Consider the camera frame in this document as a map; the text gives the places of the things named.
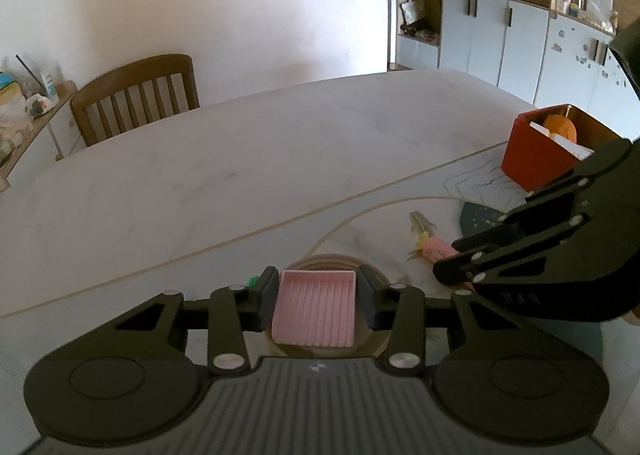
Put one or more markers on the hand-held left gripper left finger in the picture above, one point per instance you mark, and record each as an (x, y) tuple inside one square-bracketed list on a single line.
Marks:
[(268, 296)]

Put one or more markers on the wooden chair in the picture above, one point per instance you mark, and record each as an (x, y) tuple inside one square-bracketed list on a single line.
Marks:
[(130, 76)]

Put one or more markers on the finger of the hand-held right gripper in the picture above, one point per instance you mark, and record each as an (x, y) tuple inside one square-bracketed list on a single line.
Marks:
[(455, 272), (487, 241)]

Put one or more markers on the white item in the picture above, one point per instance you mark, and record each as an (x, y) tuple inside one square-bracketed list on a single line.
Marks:
[(576, 150)]

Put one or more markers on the red box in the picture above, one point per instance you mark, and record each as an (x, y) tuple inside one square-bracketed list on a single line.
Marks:
[(535, 160)]

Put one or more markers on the pink wrapped packet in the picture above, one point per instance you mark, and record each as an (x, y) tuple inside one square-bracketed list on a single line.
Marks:
[(440, 249)]

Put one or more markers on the green plastic piece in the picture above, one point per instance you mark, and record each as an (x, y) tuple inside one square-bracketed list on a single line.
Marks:
[(253, 280)]

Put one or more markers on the white wall cabinet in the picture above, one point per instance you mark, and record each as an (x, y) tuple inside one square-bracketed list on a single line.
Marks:
[(480, 45)]

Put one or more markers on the small silver bag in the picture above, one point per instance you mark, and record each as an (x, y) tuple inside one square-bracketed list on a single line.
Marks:
[(413, 11)]

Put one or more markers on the pink ribbed tray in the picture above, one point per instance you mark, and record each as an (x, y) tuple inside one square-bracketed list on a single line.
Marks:
[(315, 310)]

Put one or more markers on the orange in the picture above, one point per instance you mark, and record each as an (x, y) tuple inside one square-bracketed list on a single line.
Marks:
[(560, 127)]

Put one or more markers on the pile of plastic bags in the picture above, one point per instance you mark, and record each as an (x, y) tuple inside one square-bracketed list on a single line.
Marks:
[(20, 105)]

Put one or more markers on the dark speckled mat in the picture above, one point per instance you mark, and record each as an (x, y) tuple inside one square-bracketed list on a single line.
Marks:
[(477, 221)]

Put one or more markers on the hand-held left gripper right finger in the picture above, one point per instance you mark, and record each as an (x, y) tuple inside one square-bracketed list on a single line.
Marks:
[(371, 296)]

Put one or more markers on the wooden sideboard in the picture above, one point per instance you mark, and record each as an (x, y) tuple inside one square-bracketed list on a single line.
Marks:
[(47, 122)]

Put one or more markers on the round wooden-rim dish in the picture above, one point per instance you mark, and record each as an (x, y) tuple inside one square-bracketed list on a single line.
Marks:
[(325, 262)]

